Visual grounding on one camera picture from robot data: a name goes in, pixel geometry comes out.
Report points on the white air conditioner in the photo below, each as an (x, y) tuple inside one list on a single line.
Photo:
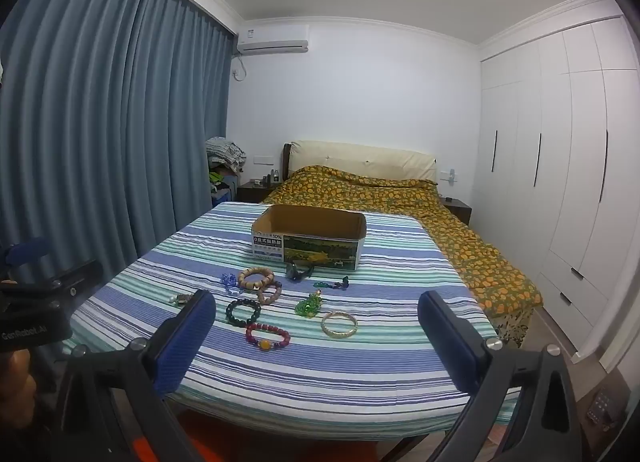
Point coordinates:
[(272, 36)]

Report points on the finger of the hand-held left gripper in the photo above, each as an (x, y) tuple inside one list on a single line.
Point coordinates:
[(82, 272)]

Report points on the gold bangle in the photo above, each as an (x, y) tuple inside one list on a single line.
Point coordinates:
[(327, 329)]

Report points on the white wall switch panel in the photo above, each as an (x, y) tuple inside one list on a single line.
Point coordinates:
[(263, 160)]

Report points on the person's left hand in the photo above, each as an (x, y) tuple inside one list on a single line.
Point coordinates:
[(19, 382)]

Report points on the pile of clothes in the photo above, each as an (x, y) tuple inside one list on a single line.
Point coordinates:
[(227, 151)]

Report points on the printed cardboard box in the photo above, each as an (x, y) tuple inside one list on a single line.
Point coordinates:
[(320, 247)]

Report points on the dark wooden bed frame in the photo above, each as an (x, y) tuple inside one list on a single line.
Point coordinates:
[(286, 161)]

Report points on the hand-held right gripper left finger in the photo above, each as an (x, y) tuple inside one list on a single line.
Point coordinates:
[(182, 347)]

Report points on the blue curtain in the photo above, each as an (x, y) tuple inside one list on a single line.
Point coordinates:
[(100, 116)]

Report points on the white wall socket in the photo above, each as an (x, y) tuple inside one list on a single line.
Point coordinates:
[(451, 177)]

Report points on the white wardrobe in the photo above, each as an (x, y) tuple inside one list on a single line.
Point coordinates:
[(565, 166)]

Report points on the pearl ornament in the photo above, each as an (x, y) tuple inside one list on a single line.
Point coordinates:
[(181, 299)]

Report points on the bed with orange floral cover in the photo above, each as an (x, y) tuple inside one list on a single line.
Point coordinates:
[(465, 252)]

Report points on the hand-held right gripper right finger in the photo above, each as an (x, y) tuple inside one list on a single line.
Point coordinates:
[(450, 344)]

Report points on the cream padded headboard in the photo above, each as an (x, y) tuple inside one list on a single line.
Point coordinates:
[(360, 156)]

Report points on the striped bed sheet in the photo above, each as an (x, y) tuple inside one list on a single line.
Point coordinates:
[(375, 367)]

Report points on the dark wooden nightstand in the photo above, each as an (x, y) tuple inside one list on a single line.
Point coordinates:
[(460, 212), (252, 192)]

